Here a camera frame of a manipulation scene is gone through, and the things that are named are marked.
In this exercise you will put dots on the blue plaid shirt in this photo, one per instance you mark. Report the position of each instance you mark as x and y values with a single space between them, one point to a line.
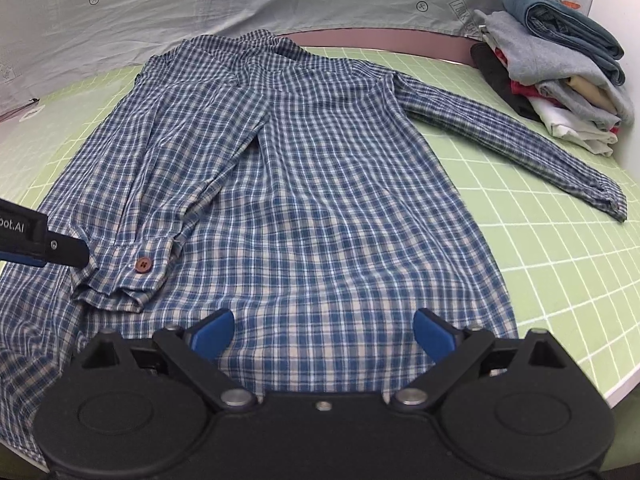
310 200

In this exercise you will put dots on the folded blue jeans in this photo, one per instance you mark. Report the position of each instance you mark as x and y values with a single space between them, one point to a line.
565 25

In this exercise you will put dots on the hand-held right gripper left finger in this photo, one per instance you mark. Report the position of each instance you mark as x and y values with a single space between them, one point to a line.
214 332

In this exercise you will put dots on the folded red garment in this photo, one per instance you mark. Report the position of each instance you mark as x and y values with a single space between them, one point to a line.
525 91

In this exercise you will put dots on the folded grey garment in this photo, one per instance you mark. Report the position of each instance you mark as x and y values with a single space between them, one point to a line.
575 100

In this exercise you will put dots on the green grid mat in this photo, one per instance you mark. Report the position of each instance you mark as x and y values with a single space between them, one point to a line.
555 240

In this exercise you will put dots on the folded light grey sweatshirt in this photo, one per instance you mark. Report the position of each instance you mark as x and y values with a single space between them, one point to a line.
540 55

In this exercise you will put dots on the folded beige garment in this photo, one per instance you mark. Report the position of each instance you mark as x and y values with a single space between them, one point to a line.
590 92

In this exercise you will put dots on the folded black garment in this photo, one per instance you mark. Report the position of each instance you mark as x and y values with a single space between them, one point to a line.
500 72

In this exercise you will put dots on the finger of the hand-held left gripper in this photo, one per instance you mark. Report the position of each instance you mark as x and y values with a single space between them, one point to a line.
67 252

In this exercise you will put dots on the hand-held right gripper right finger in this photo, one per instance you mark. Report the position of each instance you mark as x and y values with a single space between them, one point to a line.
431 332

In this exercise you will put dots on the folded white garment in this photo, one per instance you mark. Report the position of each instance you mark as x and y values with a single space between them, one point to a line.
565 127

